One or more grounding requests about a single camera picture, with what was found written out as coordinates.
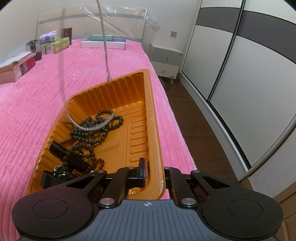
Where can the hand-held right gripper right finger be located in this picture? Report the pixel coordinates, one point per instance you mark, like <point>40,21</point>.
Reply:
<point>172,177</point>

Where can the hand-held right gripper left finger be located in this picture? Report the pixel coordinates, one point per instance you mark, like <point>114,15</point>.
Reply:
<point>141,173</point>

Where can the black glossy bar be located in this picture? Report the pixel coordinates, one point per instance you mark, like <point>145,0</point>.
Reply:
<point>69,157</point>

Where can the orange plastic tray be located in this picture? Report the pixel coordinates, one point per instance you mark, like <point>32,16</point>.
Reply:
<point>134,97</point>

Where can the black wristwatch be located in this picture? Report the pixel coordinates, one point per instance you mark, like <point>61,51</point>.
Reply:
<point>47,179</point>

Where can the grey nightstand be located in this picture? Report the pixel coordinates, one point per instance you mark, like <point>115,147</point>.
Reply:
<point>164,59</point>

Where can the grey and white wardrobe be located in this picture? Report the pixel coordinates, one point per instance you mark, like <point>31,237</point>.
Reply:
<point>254,81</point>

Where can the pink ribbed blanket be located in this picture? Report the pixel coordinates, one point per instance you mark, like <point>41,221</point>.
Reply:
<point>34,104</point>

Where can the dark blue flat box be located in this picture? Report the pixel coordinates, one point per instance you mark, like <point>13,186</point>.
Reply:
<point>119,40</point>

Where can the long white box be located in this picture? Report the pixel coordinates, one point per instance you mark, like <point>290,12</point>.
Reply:
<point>97,45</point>

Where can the long green box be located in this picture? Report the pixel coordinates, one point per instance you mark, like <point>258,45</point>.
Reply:
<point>98,37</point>

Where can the green and white box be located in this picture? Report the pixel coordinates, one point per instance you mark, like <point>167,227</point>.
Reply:
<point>49,49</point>
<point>63,43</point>

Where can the small black box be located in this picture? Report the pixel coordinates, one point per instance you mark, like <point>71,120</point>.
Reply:
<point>38,56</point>

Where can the red box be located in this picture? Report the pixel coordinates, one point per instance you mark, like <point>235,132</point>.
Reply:
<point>30,63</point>

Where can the dark brown box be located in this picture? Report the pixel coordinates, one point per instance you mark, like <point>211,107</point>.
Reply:
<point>66,33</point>

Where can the plastic-wrapped headboard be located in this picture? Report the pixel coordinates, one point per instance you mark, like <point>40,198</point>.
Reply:
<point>81,23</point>

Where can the tissue pack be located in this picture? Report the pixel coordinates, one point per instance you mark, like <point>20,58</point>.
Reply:
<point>48,36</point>

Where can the light wooden box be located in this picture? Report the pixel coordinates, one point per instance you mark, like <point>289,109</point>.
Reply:
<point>9,70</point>

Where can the dark clear container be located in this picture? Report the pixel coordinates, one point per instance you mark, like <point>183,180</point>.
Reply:
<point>32,45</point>

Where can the wall socket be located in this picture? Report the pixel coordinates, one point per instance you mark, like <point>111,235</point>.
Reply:
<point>174,34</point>

